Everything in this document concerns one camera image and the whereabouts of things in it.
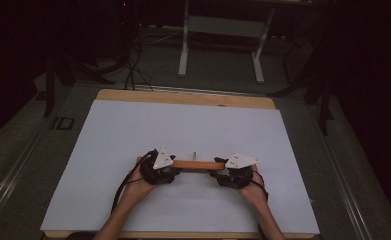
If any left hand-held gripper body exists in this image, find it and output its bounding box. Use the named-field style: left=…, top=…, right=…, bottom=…
left=139, top=145, right=176, bottom=186

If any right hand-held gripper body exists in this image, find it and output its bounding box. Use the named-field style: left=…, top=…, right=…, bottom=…
left=220, top=152, right=260, bottom=190

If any wooden board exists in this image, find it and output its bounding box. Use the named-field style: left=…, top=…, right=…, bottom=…
left=170, top=159, right=227, bottom=173

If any person's right hand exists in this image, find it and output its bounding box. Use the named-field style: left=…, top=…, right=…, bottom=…
left=238, top=164, right=269, bottom=208

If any person's left hand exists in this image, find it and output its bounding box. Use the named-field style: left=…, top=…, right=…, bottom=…
left=122, top=156, right=161, bottom=205

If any white table mat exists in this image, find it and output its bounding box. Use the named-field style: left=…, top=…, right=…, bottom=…
left=40, top=99, right=321, bottom=235

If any wooden table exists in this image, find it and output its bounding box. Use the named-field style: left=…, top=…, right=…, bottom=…
left=40, top=88, right=321, bottom=240

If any dark floor socket box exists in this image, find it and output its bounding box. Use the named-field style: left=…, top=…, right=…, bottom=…
left=50, top=116, right=76, bottom=131

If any dark metal stand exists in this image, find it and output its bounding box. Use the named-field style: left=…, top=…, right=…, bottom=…
left=42, top=46, right=117, bottom=118
left=267, top=29, right=337, bottom=137

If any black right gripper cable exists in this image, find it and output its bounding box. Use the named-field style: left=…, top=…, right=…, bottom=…
left=254, top=170, right=271, bottom=204

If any bundle of black cables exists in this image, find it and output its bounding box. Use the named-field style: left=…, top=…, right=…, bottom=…
left=122, top=29, right=155, bottom=92

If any white metal desk frame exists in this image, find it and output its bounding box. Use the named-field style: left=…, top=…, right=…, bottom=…
left=177, top=0, right=277, bottom=85

